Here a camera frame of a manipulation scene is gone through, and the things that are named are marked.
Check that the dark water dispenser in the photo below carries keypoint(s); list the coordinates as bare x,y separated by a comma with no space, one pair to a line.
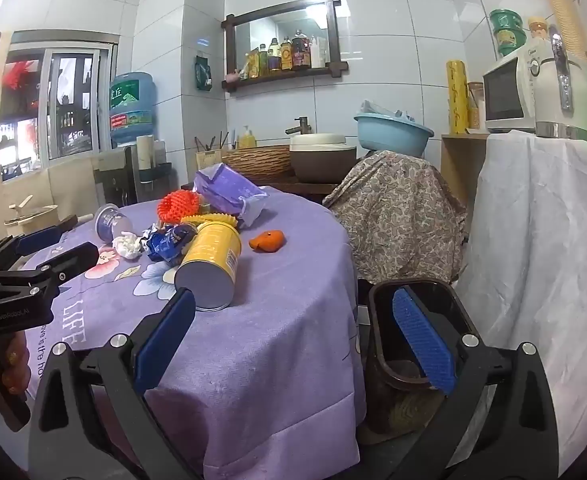
115,180

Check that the chopstick holder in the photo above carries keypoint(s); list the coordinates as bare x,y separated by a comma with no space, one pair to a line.
208,157

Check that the white cloth cover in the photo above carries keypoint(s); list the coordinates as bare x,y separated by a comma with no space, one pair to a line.
533,235

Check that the yellow soap bottle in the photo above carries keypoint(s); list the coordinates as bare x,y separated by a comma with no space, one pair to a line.
247,139

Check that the white tissue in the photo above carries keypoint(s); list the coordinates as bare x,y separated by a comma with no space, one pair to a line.
127,245

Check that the clear plastic cup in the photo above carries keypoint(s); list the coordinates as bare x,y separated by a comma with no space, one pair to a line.
110,222

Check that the purple plastic packet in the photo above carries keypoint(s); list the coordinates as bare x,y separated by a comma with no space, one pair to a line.
228,190

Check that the light blue plastic basin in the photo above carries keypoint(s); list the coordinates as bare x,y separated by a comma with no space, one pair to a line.
393,135

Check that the brown plastic bin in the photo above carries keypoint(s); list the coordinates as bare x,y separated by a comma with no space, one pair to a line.
398,405

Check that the blue and silver snack wrapper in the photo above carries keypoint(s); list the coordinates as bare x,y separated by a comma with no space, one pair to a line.
166,245

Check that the window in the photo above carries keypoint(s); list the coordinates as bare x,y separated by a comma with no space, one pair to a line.
73,100

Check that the glass jar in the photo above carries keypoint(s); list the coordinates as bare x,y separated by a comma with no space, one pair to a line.
475,110

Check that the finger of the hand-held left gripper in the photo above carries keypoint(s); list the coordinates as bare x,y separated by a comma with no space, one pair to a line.
38,240
73,260

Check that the orange foam fruit net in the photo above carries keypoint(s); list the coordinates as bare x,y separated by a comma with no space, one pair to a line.
173,207

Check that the brown and white sink basin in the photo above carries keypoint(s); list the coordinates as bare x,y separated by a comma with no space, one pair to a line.
323,162

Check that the white paper roll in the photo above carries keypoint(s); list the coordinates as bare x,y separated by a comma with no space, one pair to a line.
144,152

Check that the person's left hand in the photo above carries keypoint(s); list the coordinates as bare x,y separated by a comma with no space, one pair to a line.
13,365

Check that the wicker basket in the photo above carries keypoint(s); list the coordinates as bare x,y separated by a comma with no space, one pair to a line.
258,160

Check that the stack of paper cups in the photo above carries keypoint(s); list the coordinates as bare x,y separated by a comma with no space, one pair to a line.
563,5

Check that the paisley patterned cloth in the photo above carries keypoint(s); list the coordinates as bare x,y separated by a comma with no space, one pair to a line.
398,210

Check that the yellow tin can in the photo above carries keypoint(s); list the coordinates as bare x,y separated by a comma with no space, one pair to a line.
213,255

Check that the wooden cabinet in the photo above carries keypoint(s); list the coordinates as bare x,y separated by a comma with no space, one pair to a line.
458,170

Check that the white microwave oven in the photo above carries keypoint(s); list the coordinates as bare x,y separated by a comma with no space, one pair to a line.
508,90

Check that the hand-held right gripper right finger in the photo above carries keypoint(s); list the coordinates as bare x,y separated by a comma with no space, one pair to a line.
421,340

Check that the wooden framed mirror shelf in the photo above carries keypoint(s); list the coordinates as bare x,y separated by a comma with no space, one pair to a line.
333,35

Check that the yellow roll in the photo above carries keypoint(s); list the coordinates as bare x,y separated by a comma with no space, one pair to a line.
457,95

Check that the green instant noodle bowl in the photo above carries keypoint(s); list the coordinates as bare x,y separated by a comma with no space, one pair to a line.
506,19
511,42

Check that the orange peel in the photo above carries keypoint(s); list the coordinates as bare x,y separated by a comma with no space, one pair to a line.
268,241

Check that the purple floral tablecloth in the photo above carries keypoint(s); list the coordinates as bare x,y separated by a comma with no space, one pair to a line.
273,360

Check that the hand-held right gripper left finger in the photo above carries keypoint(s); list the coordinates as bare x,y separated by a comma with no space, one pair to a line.
166,340

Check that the blue water jug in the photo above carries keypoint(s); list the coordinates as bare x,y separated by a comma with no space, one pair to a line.
131,110

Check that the metal faucet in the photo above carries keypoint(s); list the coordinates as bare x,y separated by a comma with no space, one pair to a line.
301,124

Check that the pale plastic bag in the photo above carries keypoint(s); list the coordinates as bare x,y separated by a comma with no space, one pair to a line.
378,109

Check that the row of bottles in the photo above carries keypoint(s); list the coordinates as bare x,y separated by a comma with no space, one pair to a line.
298,52

